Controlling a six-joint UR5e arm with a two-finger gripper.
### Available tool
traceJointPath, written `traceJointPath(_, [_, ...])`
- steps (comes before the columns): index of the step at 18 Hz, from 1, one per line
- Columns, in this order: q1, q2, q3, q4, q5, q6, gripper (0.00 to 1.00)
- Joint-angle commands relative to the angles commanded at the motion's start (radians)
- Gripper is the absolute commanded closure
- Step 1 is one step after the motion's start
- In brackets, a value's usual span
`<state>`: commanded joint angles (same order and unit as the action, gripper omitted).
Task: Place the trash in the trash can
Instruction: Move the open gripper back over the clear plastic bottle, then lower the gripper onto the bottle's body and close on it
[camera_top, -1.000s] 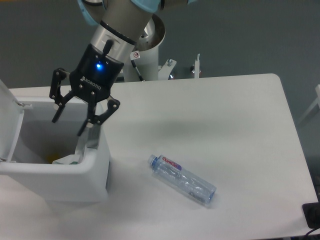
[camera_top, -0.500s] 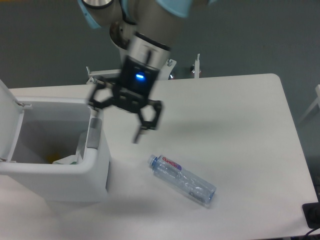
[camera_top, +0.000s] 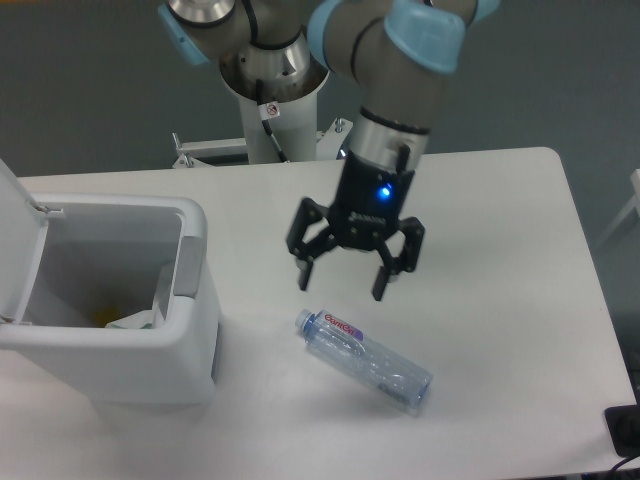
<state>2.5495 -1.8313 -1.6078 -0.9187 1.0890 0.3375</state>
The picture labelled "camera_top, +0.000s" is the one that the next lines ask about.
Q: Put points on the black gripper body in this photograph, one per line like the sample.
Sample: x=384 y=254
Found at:
x=367 y=206

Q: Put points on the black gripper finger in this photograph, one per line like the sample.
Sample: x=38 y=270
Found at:
x=406 y=261
x=306 y=252

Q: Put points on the clear plastic water bottle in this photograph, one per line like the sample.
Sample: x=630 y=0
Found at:
x=350 y=351

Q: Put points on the white paper carton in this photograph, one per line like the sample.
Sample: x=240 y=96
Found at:
x=156 y=316

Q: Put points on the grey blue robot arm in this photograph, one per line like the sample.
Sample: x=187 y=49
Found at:
x=401 y=53

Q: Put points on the white trash can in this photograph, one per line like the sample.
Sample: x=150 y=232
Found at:
x=106 y=251

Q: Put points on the yellow trash in bin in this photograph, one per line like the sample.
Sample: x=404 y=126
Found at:
x=103 y=317

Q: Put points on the white trash can lid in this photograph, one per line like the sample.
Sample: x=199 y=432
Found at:
x=24 y=228

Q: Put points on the black device at table edge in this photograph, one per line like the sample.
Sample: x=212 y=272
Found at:
x=623 y=425

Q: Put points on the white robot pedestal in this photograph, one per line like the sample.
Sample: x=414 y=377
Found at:
x=277 y=94

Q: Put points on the white frame at right edge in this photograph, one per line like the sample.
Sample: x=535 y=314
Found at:
x=625 y=220

